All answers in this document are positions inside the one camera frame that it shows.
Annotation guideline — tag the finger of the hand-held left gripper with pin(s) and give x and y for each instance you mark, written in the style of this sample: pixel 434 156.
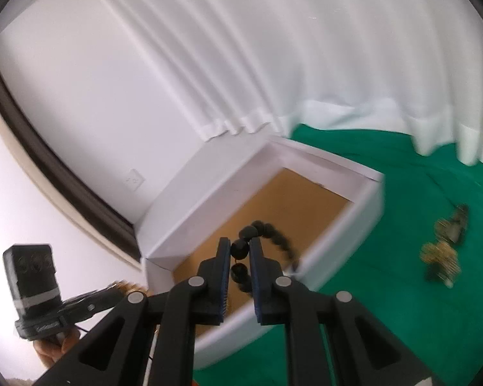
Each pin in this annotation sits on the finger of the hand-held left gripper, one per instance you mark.
pixel 90 306

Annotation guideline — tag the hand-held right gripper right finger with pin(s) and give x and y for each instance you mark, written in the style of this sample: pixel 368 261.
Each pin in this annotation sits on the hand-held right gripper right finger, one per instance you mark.
pixel 255 277

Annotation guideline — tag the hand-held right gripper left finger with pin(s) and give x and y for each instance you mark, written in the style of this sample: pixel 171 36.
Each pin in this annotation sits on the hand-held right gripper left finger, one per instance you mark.
pixel 225 277

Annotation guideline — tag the white cardboard box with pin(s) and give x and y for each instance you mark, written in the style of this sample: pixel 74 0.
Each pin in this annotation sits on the white cardboard box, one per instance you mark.
pixel 193 209

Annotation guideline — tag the person's left hand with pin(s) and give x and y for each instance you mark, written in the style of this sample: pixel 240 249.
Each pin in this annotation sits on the person's left hand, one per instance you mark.
pixel 54 348

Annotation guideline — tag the green velvet cloth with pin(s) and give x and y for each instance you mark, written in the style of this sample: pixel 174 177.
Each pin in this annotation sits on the green velvet cloth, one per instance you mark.
pixel 386 309

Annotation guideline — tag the white curtain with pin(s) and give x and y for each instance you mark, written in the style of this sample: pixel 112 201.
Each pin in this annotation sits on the white curtain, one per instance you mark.
pixel 459 68
pixel 265 48

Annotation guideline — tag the dark wooden frame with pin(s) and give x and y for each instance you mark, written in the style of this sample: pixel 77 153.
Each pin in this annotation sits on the dark wooden frame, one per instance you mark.
pixel 88 209

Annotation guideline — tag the white wall outlet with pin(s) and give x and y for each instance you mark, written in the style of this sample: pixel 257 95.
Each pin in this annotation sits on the white wall outlet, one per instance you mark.
pixel 135 179

